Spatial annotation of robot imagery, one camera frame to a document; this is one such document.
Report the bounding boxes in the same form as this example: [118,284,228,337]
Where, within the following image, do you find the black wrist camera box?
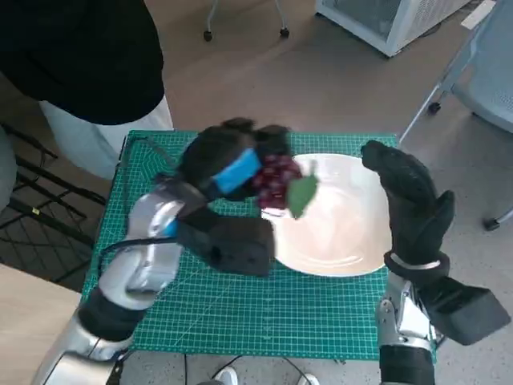
[176,208,277,278]
[418,276,512,347]

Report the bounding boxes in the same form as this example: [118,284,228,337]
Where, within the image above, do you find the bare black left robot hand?
[176,117,292,201]

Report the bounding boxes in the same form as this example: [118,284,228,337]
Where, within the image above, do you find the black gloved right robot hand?
[360,140,456,268]

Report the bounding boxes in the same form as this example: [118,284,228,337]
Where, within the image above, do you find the black floor cable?
[182,355,305,385]

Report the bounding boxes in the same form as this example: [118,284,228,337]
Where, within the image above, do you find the red toy grapes with leaf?
[251,153,321,220]

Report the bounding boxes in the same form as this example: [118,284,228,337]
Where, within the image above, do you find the light wooden table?
[0,262,85,385]

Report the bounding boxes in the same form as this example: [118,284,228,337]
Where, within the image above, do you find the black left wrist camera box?
[176,208,277,278]

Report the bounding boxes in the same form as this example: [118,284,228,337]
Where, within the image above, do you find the grey mesh chair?
[398,0,513,232]

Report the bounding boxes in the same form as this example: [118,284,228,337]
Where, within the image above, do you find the grey rounded object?
[0,124,19,212]

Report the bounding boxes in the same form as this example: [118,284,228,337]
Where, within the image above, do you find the rolling chair base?
[203,0,290,43]

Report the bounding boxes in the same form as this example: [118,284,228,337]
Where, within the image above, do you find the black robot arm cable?
[95,136,181,274]

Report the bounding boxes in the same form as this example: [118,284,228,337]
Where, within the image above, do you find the beige cardboard piece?
[460,0,498,29]

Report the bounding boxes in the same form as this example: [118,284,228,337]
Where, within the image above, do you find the white square plate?
[260,152,392,277]

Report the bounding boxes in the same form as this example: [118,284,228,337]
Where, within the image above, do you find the person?
[0,0,173,181]

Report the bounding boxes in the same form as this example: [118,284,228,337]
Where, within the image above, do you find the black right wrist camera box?
[418,276,512,347]

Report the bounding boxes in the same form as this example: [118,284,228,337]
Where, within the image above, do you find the black wire rack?
[0,124,107,282]

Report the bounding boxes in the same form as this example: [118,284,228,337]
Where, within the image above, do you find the white glass-door cabinet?
[314,0,474,59]

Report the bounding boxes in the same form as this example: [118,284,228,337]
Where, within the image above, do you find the green cutting mat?
[82,128,440,360]

